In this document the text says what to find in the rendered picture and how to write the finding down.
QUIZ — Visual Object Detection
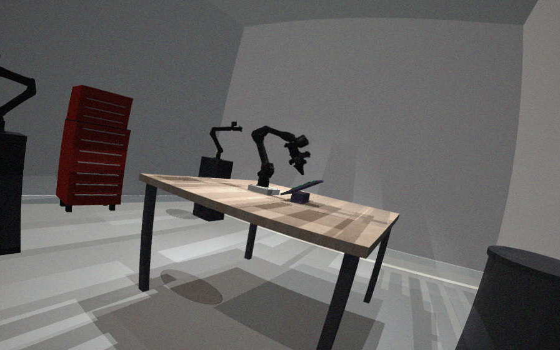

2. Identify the purple switch panel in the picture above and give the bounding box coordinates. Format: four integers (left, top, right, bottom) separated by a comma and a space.
280, 180, 324, 204

